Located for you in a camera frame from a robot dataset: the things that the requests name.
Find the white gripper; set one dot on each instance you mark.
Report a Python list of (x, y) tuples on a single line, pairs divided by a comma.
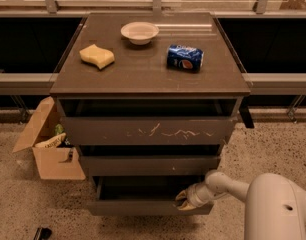
[(192, 196)]

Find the grey bottom drawer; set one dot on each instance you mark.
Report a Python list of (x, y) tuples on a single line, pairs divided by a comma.
[(142, 196)]

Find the grey drawer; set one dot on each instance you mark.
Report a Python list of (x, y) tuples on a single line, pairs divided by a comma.
[(147, 131), (148, 165), (142, 196)]

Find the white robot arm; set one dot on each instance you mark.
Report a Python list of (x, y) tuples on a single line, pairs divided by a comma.
[(275, 207)]

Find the grey top drawer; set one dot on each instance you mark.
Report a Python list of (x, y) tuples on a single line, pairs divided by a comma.
[(147, 131)]

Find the grey middle drawer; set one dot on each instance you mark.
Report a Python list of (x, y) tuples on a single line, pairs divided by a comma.
[(148, 165)]

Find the dark grey drawer cabinet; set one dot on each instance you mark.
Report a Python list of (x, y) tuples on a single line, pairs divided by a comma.
[(140, 84)]

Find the open cardboard box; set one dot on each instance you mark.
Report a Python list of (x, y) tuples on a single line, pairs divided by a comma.
[(45, 137)]

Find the blue pepsi can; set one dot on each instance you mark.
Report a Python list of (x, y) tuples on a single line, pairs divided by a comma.
[(185, 57)]

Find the small black floor object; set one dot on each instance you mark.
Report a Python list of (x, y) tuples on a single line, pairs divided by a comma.
[(42, 234)]

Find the yellow sponge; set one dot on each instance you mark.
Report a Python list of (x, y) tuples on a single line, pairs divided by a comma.
[(97, 56)]

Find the white ceramic bowl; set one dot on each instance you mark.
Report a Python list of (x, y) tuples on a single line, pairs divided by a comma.
[(139, 33)]

